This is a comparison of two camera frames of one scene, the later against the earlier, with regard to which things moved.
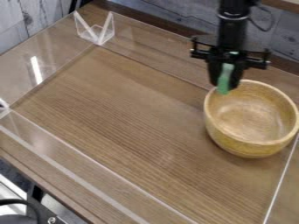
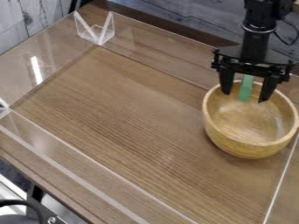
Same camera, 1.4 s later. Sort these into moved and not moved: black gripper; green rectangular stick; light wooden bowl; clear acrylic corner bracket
Moved: black gripper; green rectangular stick
Not moved: clear acrylic corner bracket; light wooden bowl
